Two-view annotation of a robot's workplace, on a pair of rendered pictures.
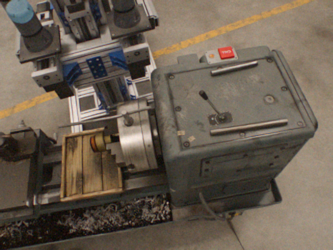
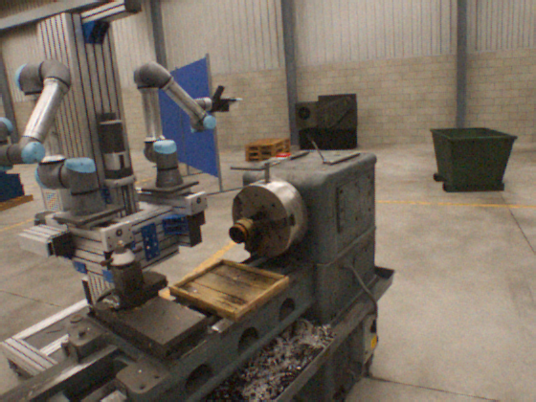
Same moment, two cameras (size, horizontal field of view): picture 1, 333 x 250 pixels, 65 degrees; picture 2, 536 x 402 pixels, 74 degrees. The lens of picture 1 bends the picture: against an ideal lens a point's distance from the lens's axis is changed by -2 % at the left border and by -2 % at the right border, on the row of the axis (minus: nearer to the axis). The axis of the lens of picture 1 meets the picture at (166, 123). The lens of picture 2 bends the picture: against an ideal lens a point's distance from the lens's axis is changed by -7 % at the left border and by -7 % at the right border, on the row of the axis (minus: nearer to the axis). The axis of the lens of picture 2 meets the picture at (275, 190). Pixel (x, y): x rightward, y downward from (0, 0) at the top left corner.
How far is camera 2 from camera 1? 1.46 m
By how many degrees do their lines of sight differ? 58
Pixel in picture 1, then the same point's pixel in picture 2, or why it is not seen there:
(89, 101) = not seen: hidden behind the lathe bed
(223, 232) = (379, 388)
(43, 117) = not seen: outside the picture
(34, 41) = (95, 199)
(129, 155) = (287, 203)
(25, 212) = (207, 336)
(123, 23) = (173, 180)
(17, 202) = (191, 321)
